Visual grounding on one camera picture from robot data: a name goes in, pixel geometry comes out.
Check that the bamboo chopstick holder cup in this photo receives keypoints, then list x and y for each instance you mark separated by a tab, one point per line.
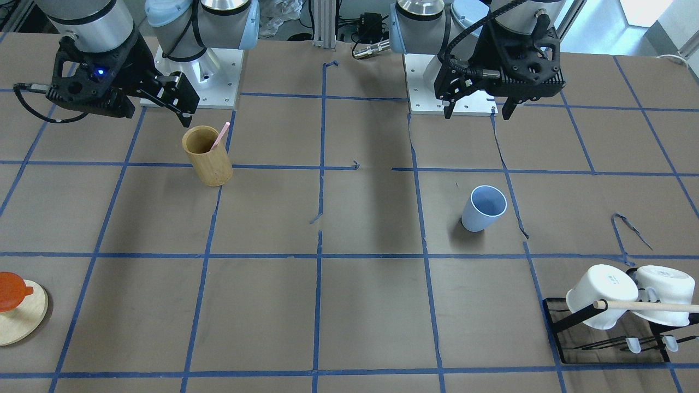
213	168

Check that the aluminium frame post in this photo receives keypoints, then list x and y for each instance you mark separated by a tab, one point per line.
324	15

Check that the light blue plastic cup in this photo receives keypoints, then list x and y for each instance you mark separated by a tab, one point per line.
484	206

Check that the white mug far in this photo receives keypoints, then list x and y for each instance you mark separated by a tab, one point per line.
667	285

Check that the black power adapter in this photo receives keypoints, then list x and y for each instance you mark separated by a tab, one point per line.
369	26

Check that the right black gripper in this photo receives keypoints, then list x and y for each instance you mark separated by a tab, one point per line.
134	65

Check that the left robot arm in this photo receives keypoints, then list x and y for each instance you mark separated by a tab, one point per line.
419	28

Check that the white mug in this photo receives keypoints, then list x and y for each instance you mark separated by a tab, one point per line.
667	285
601	282

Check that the black wire mug rack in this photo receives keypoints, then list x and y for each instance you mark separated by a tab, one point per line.
593	336

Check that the white mug near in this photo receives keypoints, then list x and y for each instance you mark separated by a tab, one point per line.
601	282

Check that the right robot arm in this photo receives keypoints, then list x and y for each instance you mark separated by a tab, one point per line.
185	29

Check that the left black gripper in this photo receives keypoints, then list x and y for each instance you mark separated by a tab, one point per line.
476	57

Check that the orange cup on stand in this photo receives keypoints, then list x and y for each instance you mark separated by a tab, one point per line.
13	291

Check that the wooden cup tree stand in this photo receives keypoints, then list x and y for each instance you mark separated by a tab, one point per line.
20	322

